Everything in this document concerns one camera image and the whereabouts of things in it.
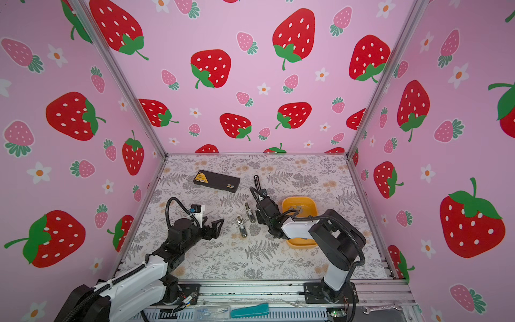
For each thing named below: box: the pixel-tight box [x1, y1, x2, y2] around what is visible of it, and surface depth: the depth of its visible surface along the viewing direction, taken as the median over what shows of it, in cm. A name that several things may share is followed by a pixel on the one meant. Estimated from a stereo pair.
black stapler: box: [253, 175, 262, 191], surface depth 109 cm
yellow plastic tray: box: [281, 196, 320, 249], surface depth 82 cm
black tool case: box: [193, 169, 241, 194], surface depth 109 cm
